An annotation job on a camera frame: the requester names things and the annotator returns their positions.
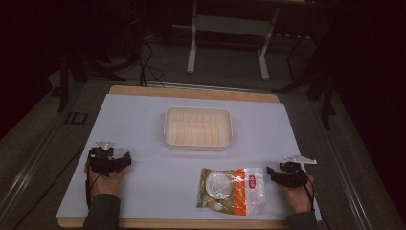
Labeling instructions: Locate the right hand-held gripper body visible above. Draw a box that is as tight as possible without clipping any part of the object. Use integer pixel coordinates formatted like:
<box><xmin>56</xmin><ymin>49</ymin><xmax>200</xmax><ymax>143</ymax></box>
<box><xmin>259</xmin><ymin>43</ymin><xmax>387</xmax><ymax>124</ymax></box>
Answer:
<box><xmin>277</xmin><ymin>154</ymin><xmax>318</xmax><ymax>189</ymax></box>

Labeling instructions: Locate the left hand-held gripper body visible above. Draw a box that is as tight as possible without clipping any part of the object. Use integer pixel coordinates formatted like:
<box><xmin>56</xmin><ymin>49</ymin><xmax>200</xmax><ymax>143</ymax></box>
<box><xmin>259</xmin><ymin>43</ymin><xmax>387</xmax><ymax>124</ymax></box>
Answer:
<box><xmin>87</xmin><ymin>140</ymin><xmax>124</xmax><ymax>177</ymax></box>

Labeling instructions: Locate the person's right hand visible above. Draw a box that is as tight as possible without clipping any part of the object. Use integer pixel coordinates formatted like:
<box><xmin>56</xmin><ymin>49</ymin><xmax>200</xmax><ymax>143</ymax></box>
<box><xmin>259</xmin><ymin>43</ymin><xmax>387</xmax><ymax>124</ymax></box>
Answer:
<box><xmin>277</xmin><ymin>173</ymin><xmax>316</xmax><ymax>215</ymax></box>

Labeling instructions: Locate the person's left hand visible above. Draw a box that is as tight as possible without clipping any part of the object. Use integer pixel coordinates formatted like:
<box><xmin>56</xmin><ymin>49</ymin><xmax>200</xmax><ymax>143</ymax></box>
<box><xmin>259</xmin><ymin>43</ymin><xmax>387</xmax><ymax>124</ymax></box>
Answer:
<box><xmin>83</xmin><ymin>163</ymin><xmax>130</xmax><ymax>199</ymax></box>

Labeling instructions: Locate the white table mat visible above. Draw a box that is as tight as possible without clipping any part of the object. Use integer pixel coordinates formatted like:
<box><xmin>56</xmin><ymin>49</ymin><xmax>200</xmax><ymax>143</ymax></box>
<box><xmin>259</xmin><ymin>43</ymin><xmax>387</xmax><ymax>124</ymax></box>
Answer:
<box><xmin>56</xmin><ymin>93</ymin><xmax>322</xmax><ymax>221</ymax></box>

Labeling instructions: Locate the clear orange-striped snack bag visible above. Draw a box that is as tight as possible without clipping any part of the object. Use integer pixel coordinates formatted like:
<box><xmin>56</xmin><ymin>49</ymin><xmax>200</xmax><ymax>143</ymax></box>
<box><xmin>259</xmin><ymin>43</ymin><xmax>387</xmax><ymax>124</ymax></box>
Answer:
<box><xmin>195</xmin><ymin>167</ymin><xmax>267</xmax><ymax>217</ymax></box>

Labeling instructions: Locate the cream plastic basket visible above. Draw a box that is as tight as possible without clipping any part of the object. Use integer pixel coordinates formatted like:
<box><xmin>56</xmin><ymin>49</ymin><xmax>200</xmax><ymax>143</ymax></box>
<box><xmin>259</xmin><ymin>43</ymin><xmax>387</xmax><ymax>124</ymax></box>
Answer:
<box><xmin>163</xmin><ymin>105</ymin><xmax>234</xmax><ymax>152</ymax></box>

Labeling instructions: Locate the black stand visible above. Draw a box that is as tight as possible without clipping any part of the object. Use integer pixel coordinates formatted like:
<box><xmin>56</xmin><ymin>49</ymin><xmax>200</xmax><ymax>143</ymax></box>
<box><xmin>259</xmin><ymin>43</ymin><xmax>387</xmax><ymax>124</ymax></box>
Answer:
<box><xmin>56</xmin><ymin>54</ymin><xmax>128</xmax><ymax>113</ymax></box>
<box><xmin>273</xmin><ymin>28</ymin><xmax>338</xmax><ymax>130</ymax></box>

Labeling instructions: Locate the white metal stand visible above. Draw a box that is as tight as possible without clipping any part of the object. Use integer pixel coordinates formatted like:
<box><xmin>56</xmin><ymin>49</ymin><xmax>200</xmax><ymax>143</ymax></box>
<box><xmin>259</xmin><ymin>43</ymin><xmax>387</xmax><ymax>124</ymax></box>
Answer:
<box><xmin>186</xmin><ymin>0</ymin><xmax>282</xmax><ymax>81</ymax></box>

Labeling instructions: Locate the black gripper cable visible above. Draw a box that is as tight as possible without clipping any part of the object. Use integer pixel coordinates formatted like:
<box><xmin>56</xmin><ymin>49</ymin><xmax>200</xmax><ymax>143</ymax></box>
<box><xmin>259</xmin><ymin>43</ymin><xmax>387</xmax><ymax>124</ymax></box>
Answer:
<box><xmin>296</xmin><ymin>171</ymin><xmax>324</xmax><ymax>226</ymax></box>
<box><xmin>83</xmin><ymin>171</ymin><xmax>102</xmax><ymax>210</ymax></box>

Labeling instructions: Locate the black floor bracket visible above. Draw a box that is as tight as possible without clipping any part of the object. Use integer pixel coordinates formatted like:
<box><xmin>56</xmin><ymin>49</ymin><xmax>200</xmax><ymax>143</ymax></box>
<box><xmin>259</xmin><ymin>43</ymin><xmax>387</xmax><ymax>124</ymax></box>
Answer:
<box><xmin>64</xmin><ymin>111</ymin><xmax>89</xmax><ymax>126</ymax></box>

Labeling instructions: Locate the grey metal rail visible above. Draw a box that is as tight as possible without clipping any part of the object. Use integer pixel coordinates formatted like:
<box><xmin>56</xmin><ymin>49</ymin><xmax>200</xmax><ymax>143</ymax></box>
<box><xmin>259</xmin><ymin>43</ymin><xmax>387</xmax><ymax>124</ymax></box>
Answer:
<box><xmin>0</xmin><ymin>118</ymin><xmax>70</xmax><ymax>221</ymax></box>
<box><xmin>314</xmin><ymin>124</ymin><xmax>376</xmax><ymax>230</ymax></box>

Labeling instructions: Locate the black floor cable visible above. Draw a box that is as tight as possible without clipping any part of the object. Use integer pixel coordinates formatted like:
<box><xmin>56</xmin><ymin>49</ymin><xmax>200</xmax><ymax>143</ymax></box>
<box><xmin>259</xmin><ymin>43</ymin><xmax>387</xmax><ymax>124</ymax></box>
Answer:
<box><xmin>137</xmin><ymin>40</ymin><xmax>167</xmax><ymax>89</ymax></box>

